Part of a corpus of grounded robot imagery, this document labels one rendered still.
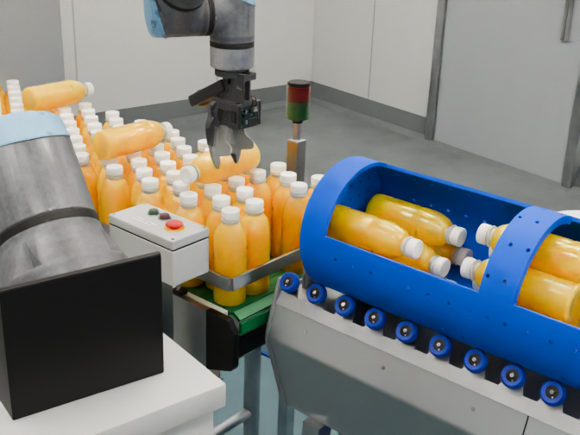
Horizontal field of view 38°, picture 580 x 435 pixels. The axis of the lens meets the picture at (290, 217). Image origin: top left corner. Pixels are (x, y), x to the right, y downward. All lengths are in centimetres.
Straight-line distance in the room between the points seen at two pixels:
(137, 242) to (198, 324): 25
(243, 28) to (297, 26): 533
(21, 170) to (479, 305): 79
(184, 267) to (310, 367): 35
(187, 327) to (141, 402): 73
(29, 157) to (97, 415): 36
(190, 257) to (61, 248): 60
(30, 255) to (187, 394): 29
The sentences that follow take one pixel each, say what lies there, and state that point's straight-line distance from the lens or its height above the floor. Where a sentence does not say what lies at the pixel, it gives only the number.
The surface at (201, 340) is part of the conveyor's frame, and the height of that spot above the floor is 82.
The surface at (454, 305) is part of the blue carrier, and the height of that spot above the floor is 108.
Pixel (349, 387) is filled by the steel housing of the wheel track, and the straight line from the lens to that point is 178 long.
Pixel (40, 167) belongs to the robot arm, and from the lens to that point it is 122.
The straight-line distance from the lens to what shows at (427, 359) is 165.
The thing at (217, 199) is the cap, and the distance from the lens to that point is 184.
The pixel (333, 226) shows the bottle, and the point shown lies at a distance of 171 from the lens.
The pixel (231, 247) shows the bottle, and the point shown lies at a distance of 178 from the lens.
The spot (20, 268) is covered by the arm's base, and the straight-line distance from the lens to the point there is 117.
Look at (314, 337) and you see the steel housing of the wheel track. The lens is 179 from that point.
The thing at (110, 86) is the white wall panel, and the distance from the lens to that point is 620.
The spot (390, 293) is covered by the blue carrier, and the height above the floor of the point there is 105.
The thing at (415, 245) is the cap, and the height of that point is 113.
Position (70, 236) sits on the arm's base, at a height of 132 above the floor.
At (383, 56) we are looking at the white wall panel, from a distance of 656.
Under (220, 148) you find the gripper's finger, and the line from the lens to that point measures 178.
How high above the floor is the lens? 178
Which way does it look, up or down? 22 degrees down
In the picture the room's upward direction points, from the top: 2 degrees clockwise
